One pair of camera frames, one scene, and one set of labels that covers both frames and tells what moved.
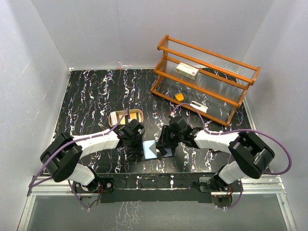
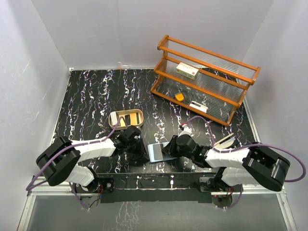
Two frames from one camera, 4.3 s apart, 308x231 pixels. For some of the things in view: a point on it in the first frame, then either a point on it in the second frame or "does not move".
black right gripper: (164, 141) → (170, 148)
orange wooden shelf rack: (208, 83) does not move
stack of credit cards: (113, 118) does not move
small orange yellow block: (179, 96) does not move
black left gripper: (138, 149) → (141, 154)
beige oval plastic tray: (115, 116) does not move
